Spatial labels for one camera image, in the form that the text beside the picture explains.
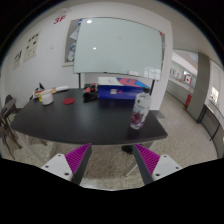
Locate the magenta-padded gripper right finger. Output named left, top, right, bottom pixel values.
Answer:
left=132, top=143, right=184, bottom=186

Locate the large white wall poster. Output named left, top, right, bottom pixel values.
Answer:
left=23, top=32, right=41, bottom=63

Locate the red wall floor sign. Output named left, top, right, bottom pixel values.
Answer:
left=53, top=14, right=67, bottom=25

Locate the black and red tool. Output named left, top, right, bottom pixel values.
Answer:
left=82, top=83, right=100, bottom=103

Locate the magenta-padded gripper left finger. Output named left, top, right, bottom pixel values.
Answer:
left=40, top=142, right=93, bottom=186

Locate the small flat white box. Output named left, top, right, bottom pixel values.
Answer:
left=54, top=85, right=70, bottom=93

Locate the white mug with yellow handle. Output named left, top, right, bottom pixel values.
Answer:
left=39, top=88, right=55, bottom=106

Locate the dark chair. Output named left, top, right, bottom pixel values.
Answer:
left=4, top=94, right=16, bottom=105

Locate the whiteboard on stand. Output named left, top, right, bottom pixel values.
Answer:
left=73, top=17, right=166, bottom=96

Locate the clear black-capped water bottle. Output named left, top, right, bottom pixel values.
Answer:
left=129, top=92, right=153, bottom=131

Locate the round wooden side table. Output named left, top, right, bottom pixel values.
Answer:
left=0, top=99, right=22, bottom=158

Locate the blue and white paper bag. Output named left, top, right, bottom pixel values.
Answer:
left=97, top=76, right=151, bottom=100

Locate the flat round red coaster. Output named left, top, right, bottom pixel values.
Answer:
left=62, top=97, right=76, bottom=106

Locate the red and white flag sign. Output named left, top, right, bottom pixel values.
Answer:
left=183, top=73, right=194, bottom=86

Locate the small white wall poster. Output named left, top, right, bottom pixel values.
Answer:
left=12, top=49, right=23, bottom=71

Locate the grey pinboard with papers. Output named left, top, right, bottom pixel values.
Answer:
left=62, top=18, right=83, bottom=67

